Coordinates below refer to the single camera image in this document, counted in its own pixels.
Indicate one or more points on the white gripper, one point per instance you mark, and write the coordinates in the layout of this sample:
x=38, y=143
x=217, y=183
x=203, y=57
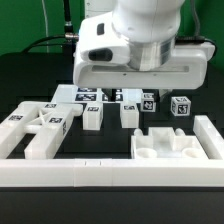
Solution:
x=186, y=69

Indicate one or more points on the white chair seat part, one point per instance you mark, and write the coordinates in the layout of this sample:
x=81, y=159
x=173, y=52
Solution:
x=167, y=143

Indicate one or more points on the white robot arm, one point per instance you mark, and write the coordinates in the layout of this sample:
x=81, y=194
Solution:
x=134, y=47

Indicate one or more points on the white tagged cube left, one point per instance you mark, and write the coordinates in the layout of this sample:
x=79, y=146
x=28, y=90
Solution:
x=148, y=103

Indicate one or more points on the white tagged cube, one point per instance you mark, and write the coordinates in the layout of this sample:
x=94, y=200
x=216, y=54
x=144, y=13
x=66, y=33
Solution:
x=180, y=106
x=148, y=103

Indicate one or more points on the white tagged cube right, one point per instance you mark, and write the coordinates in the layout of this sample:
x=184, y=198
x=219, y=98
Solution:
x=180, y=106

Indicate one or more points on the white fiducial marker plate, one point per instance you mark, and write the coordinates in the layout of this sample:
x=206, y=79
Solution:
x=66, y=93

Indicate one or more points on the white U-shaped fence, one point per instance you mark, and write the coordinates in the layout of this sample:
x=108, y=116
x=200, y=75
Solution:
x=124, y=172

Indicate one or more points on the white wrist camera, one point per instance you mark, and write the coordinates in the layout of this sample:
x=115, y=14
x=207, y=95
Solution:
x=100, y=44

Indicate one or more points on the white chair back frame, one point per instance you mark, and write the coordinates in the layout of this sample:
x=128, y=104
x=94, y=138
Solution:
x=48, y=122

